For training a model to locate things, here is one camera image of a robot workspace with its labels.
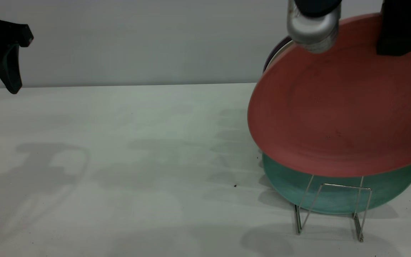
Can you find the dark purple plate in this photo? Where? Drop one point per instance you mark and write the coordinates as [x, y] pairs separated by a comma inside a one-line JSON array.
[[273, 53]]

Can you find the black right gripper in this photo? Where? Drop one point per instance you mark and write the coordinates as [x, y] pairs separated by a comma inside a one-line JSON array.
[[405, 25]]

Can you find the green plate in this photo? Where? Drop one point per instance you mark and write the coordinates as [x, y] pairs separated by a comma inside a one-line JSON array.
[[284, 182]]

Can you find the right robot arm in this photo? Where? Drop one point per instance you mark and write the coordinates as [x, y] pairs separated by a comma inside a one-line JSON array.
[[314, 28]]

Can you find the beige plate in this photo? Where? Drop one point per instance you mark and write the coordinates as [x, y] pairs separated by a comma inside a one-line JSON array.
[[283, 49]]

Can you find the pink plate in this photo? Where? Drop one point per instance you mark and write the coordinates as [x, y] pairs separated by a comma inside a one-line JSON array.
[[334, 114]]

